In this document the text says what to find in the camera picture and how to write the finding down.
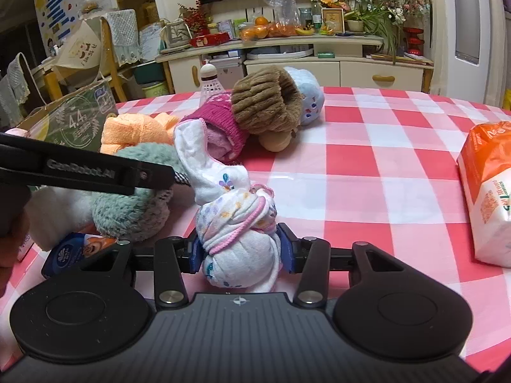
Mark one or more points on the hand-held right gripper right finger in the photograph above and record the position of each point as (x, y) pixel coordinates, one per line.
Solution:
(288, 253)

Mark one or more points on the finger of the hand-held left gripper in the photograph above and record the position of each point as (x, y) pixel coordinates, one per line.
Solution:
(157, 177)

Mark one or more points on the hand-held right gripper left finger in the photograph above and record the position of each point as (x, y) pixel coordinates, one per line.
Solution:
(195, 254)

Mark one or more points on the teal fluffy sock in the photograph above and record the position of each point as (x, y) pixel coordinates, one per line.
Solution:
(131, 211)

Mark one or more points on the cardboard box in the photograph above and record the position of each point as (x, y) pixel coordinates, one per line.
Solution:
(74, 119)

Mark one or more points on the white floral baby cloth bundle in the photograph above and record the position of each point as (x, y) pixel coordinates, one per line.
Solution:
(235, 223)

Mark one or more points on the white fluffy plush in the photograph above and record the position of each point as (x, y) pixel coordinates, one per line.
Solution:
(56, 215)

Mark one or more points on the person's left hand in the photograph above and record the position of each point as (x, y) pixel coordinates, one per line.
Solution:
(10, 253)

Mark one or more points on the orange towel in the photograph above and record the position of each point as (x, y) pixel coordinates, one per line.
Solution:
(131, 131)

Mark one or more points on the blue tube packet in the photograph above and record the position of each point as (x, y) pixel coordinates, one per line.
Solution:
(80, 253)

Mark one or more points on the green bucket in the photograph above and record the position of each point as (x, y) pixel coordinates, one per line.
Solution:
(155, 89)

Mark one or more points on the wooden chair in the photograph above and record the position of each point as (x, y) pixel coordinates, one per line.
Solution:
(109, 68)

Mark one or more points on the white shuttlecock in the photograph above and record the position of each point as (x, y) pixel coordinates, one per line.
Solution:
(207, 81)

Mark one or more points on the beige printed cloth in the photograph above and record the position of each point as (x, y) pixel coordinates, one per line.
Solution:
(80, 52)

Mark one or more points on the pink checked tablecloth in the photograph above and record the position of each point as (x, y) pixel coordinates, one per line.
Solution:
(367, 159)

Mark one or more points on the white crochet cloth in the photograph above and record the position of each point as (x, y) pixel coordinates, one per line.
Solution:
(123, 36)

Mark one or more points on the red box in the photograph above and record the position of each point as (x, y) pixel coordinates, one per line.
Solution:
(209, 40)

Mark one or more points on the red berry branches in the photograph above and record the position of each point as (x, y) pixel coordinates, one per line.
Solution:
(195, 18)

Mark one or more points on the pile of oranges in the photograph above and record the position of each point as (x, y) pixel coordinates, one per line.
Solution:
(263, 30)

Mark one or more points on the cream television cabinet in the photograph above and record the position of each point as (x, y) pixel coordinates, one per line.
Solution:
(351, 68)

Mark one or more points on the bananas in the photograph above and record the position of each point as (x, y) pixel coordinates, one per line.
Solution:
(305, 30)

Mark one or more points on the orange and white tissue package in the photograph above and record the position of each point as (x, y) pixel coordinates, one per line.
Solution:
(489, 191)

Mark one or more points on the clear plastic bag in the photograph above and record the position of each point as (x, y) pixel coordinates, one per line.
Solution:
(284, 2)

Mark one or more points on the red stand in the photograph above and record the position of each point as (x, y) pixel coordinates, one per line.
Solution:
(414, 42)

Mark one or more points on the potted flowers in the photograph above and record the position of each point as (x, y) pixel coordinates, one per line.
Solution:
(383, 12)

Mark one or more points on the white standing air conditioner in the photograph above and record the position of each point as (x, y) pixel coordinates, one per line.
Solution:
(469, 20)

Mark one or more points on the wall poster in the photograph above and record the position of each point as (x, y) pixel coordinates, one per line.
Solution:
(68, 4)

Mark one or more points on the wooden photo frame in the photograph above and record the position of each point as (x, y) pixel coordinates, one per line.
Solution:
(332, 20)

